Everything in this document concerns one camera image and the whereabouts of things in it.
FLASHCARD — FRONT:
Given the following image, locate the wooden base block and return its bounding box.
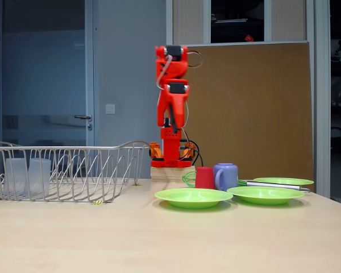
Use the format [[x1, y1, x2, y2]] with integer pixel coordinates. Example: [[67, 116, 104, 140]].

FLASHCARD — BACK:
[[150, 167, 196, 181]]

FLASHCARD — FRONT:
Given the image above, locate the grey translucent plastic cup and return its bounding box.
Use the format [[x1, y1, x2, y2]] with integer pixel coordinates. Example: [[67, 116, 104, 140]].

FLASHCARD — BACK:
[[4, 158, 28, 197], [27, 158, 52, 199]]

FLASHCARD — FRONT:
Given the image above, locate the dark kettle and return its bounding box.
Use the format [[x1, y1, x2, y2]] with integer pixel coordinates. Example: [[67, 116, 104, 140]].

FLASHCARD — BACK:
[[331, 126, 341, 149]]

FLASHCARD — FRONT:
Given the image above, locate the red plastic cup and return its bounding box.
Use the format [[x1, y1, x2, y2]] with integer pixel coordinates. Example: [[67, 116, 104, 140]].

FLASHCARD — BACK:
[[194, 166, 215, 189]]

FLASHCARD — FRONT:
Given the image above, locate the white gripper servo cable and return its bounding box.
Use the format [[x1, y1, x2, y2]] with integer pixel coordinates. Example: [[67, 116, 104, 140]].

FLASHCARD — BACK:
[[156, 55, 174, 90]]

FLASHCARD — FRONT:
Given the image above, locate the black power cable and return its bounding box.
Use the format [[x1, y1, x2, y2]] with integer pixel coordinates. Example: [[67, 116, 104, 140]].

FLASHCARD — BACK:
[[183, 139, 205, 168]]

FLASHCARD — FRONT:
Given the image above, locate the spiral bound notebook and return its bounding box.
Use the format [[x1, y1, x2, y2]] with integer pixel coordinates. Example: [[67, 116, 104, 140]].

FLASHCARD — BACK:
[[215, 18, 248, 24]]

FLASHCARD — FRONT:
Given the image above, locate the brown cork board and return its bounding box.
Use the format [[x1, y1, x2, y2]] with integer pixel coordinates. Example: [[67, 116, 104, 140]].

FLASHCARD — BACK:
[[163, 41, 315, 188]]

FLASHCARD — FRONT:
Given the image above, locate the grey glass door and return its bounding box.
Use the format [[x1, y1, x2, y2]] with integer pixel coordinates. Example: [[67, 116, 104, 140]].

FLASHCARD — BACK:
[[0, 0, 95, 148]]

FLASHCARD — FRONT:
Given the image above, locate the green plastic plate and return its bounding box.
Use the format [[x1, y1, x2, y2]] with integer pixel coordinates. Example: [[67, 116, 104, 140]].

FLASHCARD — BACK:
[[154, 188, 234, 209], [252, 177, 315, 187], [226, 186, 306, 205]]

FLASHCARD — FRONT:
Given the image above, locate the orange table clamp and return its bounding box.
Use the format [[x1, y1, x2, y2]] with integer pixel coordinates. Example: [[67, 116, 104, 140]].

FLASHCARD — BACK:
[[179, 142, 196, 162], [148, 142, 163, 160]]

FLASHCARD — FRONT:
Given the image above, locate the purple plastic mug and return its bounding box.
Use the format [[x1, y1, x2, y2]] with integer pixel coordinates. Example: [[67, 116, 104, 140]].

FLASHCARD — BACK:
[[213, 163, 239, 192]]

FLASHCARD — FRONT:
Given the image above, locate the green whisk metal handle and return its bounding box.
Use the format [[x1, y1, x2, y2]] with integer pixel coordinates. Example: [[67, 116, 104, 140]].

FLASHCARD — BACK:
[[181, 169, 312, 193]]

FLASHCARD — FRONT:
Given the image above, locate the metal wire dish rack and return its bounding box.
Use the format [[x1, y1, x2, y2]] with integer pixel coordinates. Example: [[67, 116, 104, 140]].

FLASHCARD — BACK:
[[0, 139, 151, 203]]

